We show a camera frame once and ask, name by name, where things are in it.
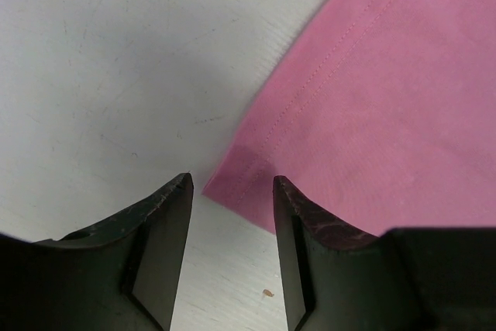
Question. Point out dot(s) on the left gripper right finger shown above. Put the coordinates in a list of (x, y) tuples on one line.
[(336, 276)]

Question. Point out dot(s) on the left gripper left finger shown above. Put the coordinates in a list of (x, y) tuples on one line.
[(120, 273)]

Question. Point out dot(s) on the pink t shirt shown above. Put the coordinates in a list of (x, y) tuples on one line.
[(382, 112)]

